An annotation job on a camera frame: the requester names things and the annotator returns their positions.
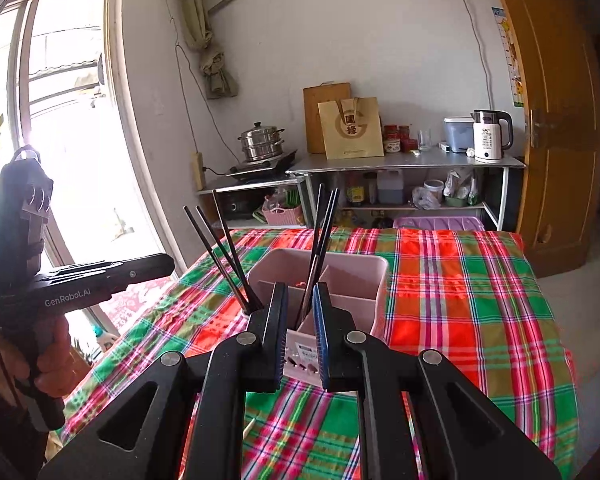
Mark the clear drinking glass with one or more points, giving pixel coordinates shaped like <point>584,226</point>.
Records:
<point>424,141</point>

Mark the small plastic bottle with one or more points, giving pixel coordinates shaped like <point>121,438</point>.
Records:
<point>102,338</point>

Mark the dark liquid plastic jug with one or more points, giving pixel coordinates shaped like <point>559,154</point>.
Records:
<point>390,187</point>

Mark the crumpled plastic bag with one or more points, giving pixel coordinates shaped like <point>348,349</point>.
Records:
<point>460,185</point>

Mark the pink woven basket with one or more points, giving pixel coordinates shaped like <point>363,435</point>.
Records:
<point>282,214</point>

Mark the white framed window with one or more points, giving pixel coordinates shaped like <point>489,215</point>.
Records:
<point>70,135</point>

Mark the blue-lidded plastic container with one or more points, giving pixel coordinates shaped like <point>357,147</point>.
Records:
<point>457,135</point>

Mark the low metal stand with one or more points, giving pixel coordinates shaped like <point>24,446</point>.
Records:
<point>250,185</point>

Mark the white lidded jar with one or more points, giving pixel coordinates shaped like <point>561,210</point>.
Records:
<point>434,192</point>

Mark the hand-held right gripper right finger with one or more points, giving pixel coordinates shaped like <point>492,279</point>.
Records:
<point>321,332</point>

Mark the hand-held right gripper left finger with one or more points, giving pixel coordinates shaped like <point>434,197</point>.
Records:
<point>280,332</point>

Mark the wooden door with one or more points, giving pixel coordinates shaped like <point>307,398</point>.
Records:
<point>555,110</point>

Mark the pink plastic chopstick basket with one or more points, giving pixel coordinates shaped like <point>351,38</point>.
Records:
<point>352,280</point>

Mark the beige wooden chopstick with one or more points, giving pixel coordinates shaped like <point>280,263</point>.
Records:
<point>250,425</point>

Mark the black metal chopstick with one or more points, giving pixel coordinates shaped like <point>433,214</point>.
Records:
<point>196,225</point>
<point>220,210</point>
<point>326,212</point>
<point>333,212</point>
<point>319,210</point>
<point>207,220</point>

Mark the person's left hand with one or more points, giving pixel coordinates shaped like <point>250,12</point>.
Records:
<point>62,355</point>

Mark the black induction cooker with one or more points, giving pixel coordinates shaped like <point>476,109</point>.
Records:
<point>267,165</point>

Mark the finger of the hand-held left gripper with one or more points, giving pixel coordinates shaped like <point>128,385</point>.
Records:
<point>145,270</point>

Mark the tan paper bag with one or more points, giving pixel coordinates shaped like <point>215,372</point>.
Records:
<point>352,130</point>

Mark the metal shelf table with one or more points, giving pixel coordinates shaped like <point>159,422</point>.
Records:
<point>405,161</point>

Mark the purple plastic crate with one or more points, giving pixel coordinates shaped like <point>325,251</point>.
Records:
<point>437,223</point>

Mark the stainless steamer pot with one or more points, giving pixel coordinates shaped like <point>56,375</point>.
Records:
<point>261,141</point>

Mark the white electric kettle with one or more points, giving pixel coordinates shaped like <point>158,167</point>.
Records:
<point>490,140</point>

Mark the yellow label bottle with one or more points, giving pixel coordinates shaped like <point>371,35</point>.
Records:
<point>356,192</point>

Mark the red lidded jar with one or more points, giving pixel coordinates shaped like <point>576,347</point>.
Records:
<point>391,141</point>
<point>406,137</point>

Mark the giraffe wall chart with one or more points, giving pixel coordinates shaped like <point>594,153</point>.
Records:
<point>510,60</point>

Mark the beige tied curtain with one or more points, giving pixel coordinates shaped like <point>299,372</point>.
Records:
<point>205,35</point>

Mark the plaid tablecloth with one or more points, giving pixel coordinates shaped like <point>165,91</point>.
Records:
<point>460,310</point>

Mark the wall power socket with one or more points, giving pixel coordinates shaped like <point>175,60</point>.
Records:
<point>197,170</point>

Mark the wooden cutting board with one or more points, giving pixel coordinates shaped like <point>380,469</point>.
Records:
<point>314,120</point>

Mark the red patterned floor mat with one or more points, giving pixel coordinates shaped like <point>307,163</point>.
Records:
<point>140,302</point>

